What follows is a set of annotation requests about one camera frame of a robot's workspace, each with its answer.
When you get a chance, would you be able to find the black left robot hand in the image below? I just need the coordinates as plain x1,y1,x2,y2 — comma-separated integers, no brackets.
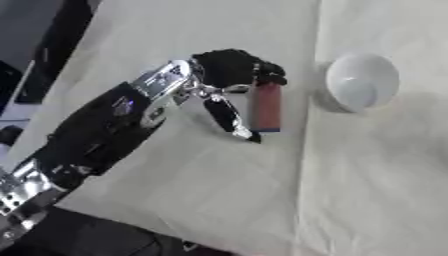
189,48,289,145

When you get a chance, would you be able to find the red rectangular block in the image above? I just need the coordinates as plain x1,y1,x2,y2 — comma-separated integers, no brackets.
248,81,284,133

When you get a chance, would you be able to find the white bowl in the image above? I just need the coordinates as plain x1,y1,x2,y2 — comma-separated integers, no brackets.
316,52,403,114

